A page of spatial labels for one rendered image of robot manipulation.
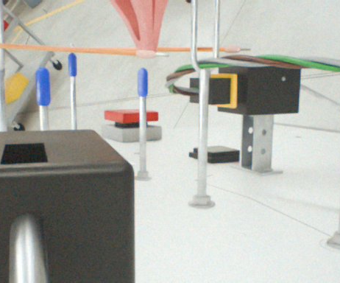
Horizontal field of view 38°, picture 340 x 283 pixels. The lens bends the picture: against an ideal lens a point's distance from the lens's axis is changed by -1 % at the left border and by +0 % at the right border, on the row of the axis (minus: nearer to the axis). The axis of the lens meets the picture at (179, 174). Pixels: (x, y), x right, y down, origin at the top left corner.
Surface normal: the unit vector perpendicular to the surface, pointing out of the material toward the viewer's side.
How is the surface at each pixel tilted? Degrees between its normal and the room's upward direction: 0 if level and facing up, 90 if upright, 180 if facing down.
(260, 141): 86
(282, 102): 86
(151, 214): 49
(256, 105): 86
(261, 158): 86
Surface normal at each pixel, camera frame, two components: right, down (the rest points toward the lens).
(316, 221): 0.01, -0.98
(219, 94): 0.56, 0.18
